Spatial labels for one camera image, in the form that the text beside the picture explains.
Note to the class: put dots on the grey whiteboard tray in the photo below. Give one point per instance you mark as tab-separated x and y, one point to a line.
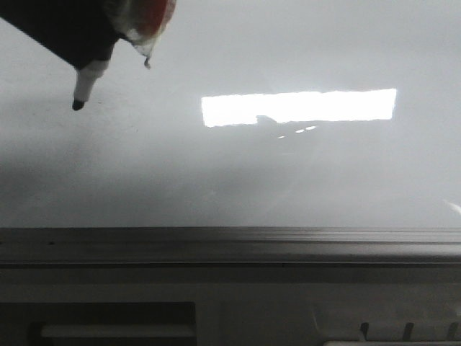
230	286

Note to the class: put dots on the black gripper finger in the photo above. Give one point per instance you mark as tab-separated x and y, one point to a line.
78	32

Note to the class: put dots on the white black-tipped marker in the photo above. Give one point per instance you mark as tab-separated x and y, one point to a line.
85	80

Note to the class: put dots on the white whiteboard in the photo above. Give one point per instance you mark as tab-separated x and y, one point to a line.
253	113

